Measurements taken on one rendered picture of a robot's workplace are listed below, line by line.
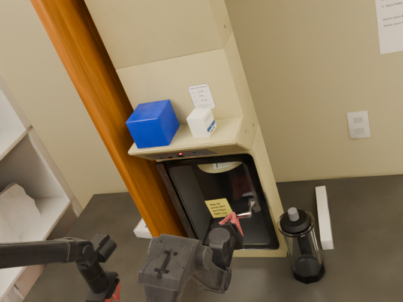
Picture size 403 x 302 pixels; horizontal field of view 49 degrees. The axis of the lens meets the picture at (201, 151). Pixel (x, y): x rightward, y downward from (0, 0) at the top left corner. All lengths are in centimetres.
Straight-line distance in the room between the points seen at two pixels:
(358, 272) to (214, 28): 86
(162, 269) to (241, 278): 78
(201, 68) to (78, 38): 33
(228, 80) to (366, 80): 61
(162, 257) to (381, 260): 87
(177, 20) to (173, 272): 62
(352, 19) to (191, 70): 59
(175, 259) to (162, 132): 46
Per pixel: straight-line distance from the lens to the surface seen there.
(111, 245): 134
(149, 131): 118
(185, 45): 115
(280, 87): 164
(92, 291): 137
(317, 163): 181
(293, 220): 132
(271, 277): 152
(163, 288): 78
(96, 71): 127
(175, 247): 82
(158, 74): 121
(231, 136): 113
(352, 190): 175
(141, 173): 141
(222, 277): 116
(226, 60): 113
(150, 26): 116
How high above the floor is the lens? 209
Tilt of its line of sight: 32 degrees down
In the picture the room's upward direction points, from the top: 21 degrees counter-clockwise
